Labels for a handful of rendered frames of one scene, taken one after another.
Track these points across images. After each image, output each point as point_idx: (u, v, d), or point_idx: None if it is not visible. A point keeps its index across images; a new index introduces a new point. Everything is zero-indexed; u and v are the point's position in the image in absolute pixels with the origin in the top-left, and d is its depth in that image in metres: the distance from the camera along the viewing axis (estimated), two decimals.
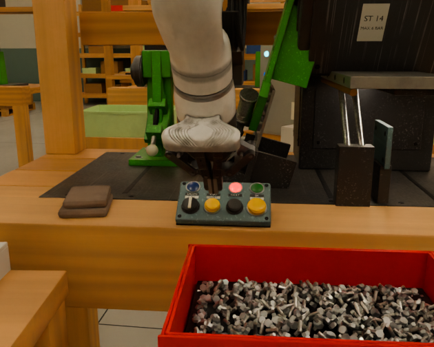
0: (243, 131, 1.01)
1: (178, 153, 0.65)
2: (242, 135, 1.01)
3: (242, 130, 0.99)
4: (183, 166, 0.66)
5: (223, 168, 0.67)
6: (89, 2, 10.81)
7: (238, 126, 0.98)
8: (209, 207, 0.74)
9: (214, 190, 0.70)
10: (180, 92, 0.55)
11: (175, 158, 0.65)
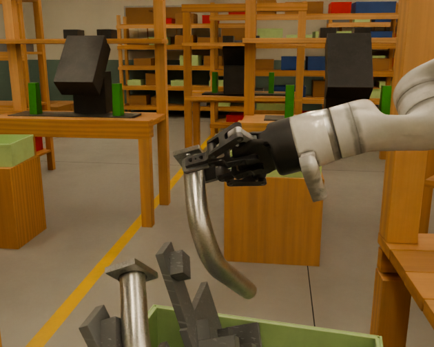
0: None
1: (238, 142, 0.62)
2: None
3: None
4: (222, 149, 0.62)
5: (230, 176, 0.69)
6: (133, 14, 10.84)
7: None
8: None
9: None
10: (334, 139, 0.60)
11: (235, 143, 0.61)
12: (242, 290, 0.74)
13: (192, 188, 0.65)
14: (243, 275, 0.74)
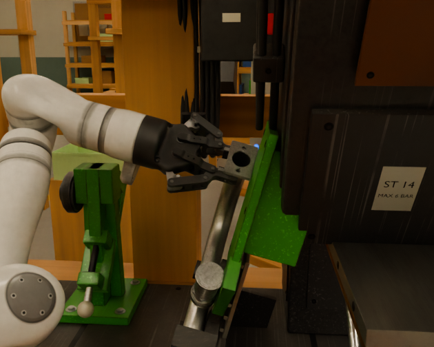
0: None
1: (193, 129, 0.73)
2: None
3: None
4: (207, 135, 0.73)
5: (203, 177, 0.69)
6: (82, 9, 10.51)
7: None
8: None
9: None
10: None
11: (196, 129, 0.74)
12: None
13: None
14: None
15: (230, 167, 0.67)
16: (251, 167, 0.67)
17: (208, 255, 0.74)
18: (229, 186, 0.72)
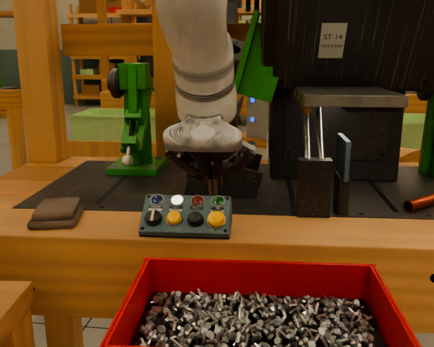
0: None
1: (178, 153, 0.65)
2: None
3: None
4: (183, 166, 0.66)
5: (223, 168, 0.67)
6: (86, 3, 10.84)
7: None
8: (171, 219, 0.77)
9: (214, 190, 0.70)
10: (181, 92, 0.54)
11: (175, 158, 0.65)
12: None
13: None
14: None
15: None
16: (241, 54, 0.99)
17: None
18: None
